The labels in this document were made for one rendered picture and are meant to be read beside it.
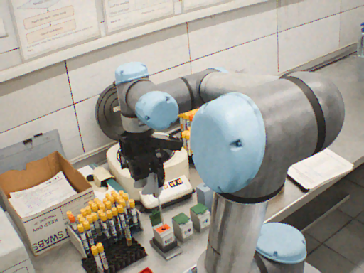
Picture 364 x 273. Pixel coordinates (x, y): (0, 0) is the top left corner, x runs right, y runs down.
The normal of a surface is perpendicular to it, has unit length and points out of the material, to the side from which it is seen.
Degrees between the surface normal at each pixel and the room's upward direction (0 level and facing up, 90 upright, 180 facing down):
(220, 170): 83
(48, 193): 1
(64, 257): 0
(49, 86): 90
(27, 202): 1
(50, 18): 95
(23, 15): 94
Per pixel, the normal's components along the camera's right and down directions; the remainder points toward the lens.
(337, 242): -0.09, -0.86
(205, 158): -0.87, 0.21
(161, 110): 0.46, 0.40
